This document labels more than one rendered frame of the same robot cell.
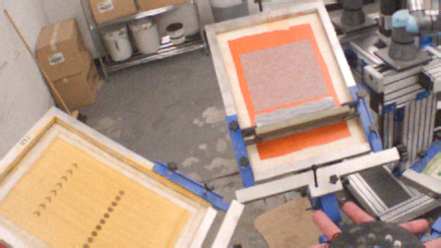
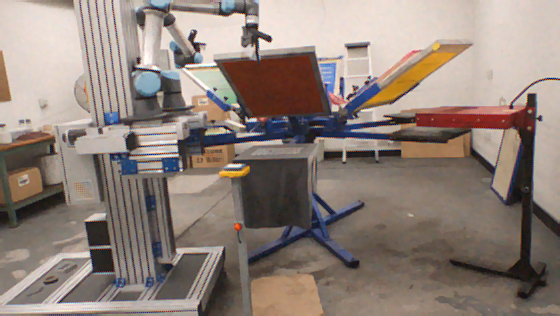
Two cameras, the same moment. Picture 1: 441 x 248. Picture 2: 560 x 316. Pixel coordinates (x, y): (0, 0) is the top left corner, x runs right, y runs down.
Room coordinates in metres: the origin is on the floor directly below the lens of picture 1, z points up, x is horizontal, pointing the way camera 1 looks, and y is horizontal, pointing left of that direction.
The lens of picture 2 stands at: (4.41, 1.00, 1.44)
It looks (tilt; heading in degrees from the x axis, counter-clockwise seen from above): 12 degrees down; 202
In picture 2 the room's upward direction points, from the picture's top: 4 degrees counter-clockwise
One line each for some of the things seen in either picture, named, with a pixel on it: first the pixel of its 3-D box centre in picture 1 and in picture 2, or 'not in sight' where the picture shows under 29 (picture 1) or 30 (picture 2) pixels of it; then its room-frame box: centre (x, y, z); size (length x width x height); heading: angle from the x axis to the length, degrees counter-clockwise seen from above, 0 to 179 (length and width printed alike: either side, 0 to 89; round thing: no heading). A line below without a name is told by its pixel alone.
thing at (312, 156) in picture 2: not in sight; (312, 182); (1.83, 0.16, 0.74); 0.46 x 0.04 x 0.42; 10
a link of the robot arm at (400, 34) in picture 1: (405, 25); (170, 80); (1.98, -0.69, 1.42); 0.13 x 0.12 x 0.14; 84
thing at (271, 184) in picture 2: not in sight; (271, 194); (2.10, 0.00, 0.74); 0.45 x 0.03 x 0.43; 100
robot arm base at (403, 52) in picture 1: (403, 45); (173, 99); (1.98, -0.68, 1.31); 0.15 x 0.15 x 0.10
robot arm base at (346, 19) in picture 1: (352, 13); (146, 105); (2.45, -0.53, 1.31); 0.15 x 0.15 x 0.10
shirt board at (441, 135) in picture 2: not in sight; (373, 134); (1.00, 0.40, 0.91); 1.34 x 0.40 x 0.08; 70
